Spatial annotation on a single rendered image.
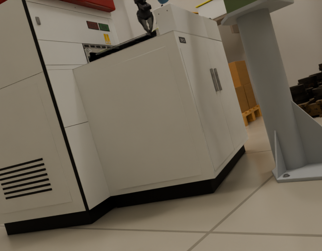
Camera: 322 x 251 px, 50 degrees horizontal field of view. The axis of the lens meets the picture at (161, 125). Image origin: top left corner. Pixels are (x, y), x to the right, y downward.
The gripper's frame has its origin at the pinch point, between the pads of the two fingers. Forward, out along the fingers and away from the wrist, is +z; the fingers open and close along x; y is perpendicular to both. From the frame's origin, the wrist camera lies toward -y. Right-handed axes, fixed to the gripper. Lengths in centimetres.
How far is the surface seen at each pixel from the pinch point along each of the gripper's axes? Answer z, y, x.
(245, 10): 13, -55, -34
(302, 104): 79, 85, -136
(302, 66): 47, 208, -227
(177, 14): 2.4, -32.4, -9.3
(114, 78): 23.8, -21.3, 29.6
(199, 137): 64, -42, 0
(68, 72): 13, -11, 52
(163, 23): 5.6, -34.6, -0.5
